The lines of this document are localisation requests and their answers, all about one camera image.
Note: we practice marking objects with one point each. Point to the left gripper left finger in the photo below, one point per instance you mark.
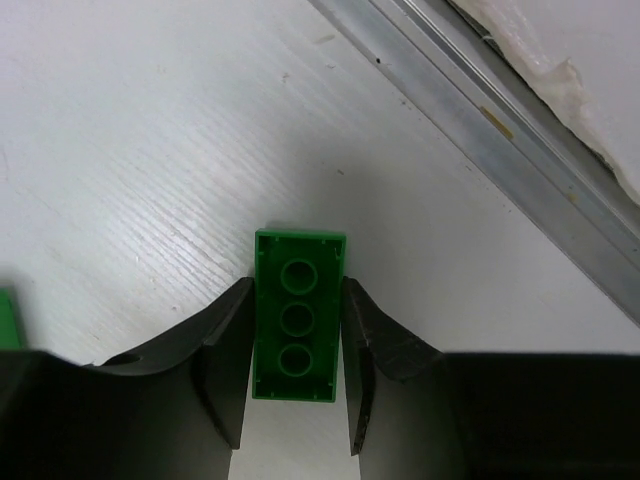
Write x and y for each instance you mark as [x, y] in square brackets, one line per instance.
[170, 408]

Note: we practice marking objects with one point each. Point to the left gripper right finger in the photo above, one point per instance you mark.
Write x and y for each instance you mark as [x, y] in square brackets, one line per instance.
[415, 412]

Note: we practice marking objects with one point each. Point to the green small lego brick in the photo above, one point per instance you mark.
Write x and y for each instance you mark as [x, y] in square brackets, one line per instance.
[10, 332]

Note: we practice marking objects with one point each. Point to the green curved lego brick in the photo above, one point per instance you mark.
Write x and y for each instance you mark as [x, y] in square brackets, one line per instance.
[298, 279]

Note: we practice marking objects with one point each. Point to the aluminium frame rail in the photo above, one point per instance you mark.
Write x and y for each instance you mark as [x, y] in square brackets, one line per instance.
[439, 62]

